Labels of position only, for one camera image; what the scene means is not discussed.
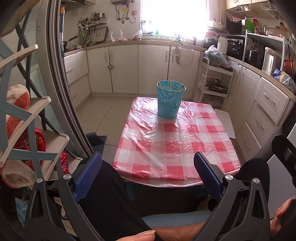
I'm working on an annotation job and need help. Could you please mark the white kitchen cabinets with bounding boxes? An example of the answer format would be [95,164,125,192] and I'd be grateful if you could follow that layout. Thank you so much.
[64,42,294,160]

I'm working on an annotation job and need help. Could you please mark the person's right hand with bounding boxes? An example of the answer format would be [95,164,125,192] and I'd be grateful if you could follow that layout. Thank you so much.
[270,198,291,237]

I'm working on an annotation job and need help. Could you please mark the person's left hand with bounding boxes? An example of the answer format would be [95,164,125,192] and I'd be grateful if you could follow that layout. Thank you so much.
[119,222,205,241]

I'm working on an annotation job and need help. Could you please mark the black trousers leg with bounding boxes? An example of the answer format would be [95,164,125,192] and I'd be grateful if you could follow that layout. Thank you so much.
[78,157,163,241]

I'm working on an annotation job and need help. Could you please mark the red bag on floor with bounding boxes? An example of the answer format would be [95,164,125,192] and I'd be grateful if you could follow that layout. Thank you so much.
[35,128,69,180]

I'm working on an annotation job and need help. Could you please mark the white storage trolley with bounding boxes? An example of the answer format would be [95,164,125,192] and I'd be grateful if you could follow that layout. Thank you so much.
[197,57,235,109]

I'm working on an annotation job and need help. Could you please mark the blue box on floor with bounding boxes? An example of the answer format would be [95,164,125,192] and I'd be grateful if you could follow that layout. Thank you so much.
[86,132,107,154]

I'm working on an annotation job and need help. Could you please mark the red white checkered tablecloth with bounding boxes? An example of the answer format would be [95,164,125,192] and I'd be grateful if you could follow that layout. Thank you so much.
[113,97,240,188]

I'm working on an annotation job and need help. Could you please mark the green vegetable bag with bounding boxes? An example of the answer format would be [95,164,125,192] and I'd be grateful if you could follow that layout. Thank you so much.
[205,45,227,67]

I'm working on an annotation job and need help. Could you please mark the blue perforated plastic basket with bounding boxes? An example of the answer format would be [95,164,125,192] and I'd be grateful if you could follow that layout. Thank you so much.
[157,80,186,120]

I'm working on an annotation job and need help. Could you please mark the plush toy on shelf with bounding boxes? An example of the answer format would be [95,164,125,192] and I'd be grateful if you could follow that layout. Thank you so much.
[5,83,31,140]

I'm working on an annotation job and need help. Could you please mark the utensil rack on wall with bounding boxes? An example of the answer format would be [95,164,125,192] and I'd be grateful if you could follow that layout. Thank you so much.
[77,11,108,47]

